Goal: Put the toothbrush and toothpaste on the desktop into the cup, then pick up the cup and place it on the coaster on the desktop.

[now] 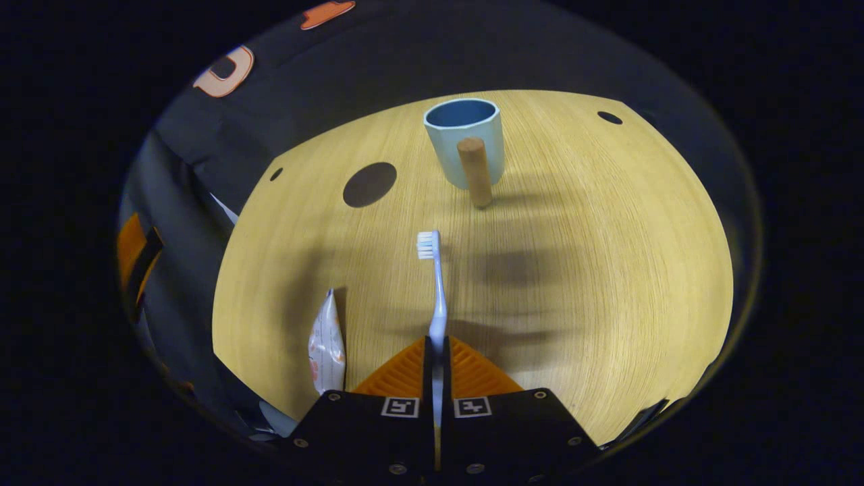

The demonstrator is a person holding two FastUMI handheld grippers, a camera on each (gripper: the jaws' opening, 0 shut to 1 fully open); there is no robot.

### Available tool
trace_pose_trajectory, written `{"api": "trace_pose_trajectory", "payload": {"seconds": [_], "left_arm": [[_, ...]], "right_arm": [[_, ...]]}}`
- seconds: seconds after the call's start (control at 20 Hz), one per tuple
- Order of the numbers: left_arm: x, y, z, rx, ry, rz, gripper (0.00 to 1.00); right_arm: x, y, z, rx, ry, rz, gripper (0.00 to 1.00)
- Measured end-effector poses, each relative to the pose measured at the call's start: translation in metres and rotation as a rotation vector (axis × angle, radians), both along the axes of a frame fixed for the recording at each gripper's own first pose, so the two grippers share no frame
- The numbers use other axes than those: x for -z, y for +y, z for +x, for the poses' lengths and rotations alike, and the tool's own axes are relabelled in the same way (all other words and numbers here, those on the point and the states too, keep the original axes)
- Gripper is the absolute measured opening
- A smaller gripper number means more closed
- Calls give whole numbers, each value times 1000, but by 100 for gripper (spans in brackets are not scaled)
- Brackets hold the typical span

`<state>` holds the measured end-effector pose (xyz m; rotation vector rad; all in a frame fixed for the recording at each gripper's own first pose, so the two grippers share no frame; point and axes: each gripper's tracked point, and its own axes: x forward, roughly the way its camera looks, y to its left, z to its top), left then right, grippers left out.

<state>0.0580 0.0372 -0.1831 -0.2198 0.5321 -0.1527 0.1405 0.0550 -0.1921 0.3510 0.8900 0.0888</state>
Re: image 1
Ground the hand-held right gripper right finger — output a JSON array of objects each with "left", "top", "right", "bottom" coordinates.
[{"left": 440, "top": 336, "right": 601, "bottom": 473}]

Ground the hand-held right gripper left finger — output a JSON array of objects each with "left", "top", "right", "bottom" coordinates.
[{"left": 280, "top": 336, "right": 436, "bottom": 473}]

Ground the white and blue toothbrush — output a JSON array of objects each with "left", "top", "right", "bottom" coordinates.
[{"left": 416, "top": 230, "right": 450, "bottom": 433}]

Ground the white toothpaste tube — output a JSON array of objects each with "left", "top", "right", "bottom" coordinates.
[{"left": 308, "top": 289, "right": 346, "bottom": 396}]

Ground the light blue cup wooden handle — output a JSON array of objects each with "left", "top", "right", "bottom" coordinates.
[{"left": 423, "top": 99, "right": 505, "bottom": 209}]

